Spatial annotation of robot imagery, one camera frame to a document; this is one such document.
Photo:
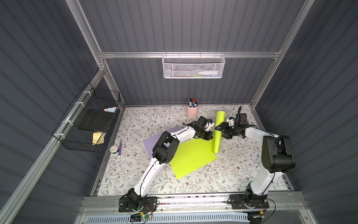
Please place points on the purple marker pen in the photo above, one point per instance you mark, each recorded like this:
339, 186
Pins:
120, 148

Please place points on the pink pen cup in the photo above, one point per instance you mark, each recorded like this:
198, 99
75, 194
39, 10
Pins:
191, 112

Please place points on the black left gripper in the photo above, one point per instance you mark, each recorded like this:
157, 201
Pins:
207, 132

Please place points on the white tape roll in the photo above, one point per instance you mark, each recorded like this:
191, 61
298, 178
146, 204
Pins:
114, 149

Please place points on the colored markers in cup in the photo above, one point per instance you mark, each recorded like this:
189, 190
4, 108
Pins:
192, 103

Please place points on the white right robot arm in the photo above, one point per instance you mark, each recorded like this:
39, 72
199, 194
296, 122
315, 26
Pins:
276, 158

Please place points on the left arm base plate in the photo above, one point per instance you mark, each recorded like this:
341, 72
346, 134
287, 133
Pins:
145, 205

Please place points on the black notebook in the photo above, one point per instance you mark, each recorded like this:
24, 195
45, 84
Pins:
96, 121

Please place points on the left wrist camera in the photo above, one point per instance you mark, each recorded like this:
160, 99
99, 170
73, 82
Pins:
210, 123

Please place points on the white wire mesh basket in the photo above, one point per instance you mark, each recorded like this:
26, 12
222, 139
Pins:
187, 66

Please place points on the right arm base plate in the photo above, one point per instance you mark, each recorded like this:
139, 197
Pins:
242, 201

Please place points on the aluminium mounting rail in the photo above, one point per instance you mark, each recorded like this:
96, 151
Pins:
205, 202

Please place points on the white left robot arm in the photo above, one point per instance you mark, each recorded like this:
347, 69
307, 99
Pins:
164, 151

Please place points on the lavender paper sheet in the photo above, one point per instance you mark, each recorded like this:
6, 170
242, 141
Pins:
150, 142

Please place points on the lime green paper sheet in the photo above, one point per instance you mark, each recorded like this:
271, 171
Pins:
192, 155

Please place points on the black wire wall basket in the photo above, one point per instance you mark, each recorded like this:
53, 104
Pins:
67, 132

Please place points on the pastel sticky notes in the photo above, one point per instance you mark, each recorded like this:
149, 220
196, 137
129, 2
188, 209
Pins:
111, 109

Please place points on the white bottle in basket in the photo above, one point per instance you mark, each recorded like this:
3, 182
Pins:
208, 73

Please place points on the yellow sticky note pad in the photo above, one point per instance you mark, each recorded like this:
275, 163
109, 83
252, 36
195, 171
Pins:
98, 138

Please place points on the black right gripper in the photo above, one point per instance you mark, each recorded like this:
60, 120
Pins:
228, 130

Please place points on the green circuit board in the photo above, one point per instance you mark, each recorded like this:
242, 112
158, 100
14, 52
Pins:
140, 217

